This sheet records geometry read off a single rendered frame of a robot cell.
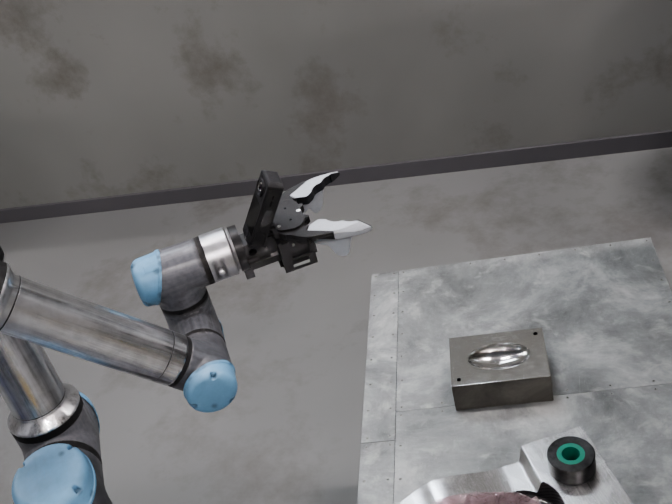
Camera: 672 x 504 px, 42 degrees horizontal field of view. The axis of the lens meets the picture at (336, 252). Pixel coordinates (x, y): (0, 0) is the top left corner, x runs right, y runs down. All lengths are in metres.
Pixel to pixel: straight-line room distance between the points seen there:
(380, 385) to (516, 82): 2.30
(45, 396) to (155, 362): 0.24
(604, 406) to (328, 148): 2.65
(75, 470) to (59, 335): 0.25
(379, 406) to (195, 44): 2.56
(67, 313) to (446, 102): 3.07
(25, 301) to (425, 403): 1.00
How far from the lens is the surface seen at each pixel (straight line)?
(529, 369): 1.82
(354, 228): 1.27
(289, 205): 1.32
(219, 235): 1.29
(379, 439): 1.84
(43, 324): 1.16
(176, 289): 1.29
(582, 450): 1.57
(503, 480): 1.63
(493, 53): 3.95
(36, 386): 1.38
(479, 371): 1.83
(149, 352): 1.20
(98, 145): 4.57
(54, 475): 1.35
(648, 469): 1.74
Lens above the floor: 2.13
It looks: 34 degrees down
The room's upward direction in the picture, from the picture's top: 15 degrees counter-clockwise
